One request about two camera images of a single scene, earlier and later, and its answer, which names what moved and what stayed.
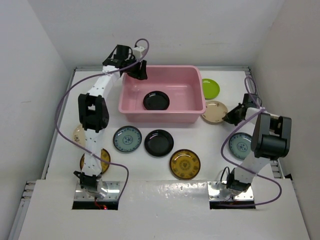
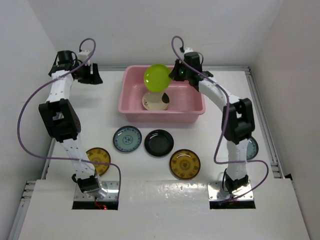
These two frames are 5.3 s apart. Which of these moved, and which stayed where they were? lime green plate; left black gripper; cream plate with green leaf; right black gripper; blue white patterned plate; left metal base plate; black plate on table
Moved: cream plate with green leaf; left black gripper; right black gripper; lime green plate
Stayed: blue white patterned plate; black plate on table; left metal base plate
